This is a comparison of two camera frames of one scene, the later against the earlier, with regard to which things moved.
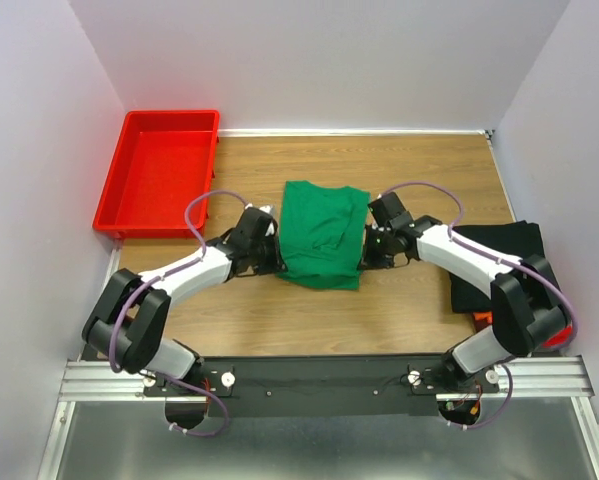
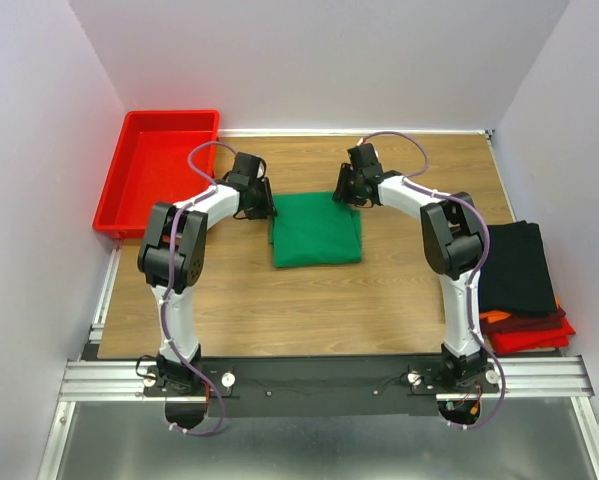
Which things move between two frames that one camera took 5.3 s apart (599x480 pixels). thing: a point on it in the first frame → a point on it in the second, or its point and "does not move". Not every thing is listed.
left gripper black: (277, 265) → (268, 207)
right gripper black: (369, 260) → (339, 191)
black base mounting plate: (242, 386) does not move
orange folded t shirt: (484, 315) does not move
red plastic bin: (164, 157) does not move
